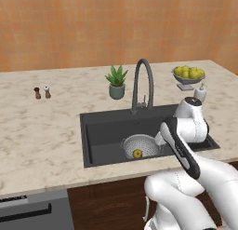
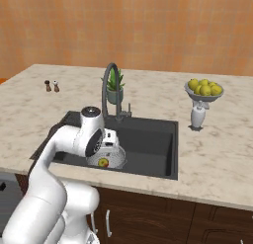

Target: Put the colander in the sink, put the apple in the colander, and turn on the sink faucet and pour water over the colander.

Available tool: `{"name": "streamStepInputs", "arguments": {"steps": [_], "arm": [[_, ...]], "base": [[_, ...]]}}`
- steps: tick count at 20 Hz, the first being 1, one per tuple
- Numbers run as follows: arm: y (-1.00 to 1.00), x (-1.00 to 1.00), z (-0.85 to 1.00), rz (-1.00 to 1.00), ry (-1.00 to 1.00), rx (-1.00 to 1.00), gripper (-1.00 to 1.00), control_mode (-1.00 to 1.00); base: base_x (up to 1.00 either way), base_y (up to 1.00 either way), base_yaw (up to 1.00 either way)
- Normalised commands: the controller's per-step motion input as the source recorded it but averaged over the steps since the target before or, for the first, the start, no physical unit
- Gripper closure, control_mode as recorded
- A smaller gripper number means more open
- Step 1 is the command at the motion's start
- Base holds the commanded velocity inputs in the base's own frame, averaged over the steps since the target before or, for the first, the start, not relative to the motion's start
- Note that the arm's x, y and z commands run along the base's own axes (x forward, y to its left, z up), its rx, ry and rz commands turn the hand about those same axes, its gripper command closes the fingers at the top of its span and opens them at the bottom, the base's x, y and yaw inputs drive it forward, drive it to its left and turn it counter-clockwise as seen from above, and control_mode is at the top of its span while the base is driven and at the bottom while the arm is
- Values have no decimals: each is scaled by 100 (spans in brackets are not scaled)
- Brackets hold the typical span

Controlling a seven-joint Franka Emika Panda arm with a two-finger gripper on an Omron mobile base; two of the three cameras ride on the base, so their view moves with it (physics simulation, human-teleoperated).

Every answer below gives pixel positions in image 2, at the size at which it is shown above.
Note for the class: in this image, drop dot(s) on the dark brown cupboard door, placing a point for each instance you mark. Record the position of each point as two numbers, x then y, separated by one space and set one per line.
224 226
148 218

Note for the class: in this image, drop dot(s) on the white soap dispenser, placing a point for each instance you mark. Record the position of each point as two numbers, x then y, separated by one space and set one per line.
198 116

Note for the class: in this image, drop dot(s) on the white colander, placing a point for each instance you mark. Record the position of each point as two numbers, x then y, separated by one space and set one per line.
117 157

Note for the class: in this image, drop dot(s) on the green plant in grey pot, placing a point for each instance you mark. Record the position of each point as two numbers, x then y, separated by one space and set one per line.
114 85

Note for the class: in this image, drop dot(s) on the brown salt shaker white top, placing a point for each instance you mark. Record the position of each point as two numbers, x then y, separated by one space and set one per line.
56 86

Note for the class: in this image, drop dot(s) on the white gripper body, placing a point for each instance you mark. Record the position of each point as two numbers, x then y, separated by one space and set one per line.
111 137

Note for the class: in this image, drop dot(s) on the red yellow apple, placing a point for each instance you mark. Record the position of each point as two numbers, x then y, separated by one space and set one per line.
103 162

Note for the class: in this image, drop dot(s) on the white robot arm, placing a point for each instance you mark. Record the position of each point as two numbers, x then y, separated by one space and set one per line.
49 188

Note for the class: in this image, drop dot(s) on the grey fruit bowl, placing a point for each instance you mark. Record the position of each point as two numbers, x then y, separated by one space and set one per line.
202 97

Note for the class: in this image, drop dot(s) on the dark grey sink faucet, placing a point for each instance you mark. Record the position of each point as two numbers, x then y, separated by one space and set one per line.
106 86

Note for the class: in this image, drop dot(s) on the yellow lemon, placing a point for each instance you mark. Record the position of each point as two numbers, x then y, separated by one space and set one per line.
205 90
197 89
193 83
204 82
212 84
216 90

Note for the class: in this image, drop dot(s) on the grey dishwasher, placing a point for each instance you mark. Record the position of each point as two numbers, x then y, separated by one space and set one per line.
10 202

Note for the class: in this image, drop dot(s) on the dark grey sink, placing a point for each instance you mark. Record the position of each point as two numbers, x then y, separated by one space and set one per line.
148 149

